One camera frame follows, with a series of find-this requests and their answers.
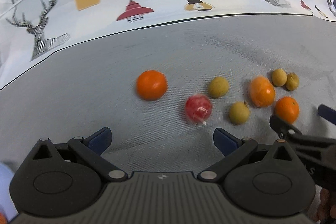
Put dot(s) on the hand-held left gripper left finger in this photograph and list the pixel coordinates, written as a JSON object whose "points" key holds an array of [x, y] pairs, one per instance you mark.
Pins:
{"points": [[101, 140]]}

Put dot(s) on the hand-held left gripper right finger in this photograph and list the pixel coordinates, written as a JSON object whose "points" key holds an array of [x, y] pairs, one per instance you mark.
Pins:
{"points": [[223, 141]]}

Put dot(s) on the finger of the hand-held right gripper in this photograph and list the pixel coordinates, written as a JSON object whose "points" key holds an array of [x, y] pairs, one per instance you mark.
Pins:
{"points": [[282, 128], [327, 113]]}

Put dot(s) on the yellow-brown longan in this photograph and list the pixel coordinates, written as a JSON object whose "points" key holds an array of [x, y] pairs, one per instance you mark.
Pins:
{"points": [[239, 113], [279, 77], [218, 86], [292, 81]]}

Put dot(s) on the plastic-wrapped orange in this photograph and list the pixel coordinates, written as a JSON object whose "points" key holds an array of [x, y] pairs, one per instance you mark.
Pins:
{"points": [[261, 92]]}

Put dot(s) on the person's right hand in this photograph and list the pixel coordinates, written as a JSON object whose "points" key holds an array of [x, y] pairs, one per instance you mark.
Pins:
{"points": [[326, 203]]}

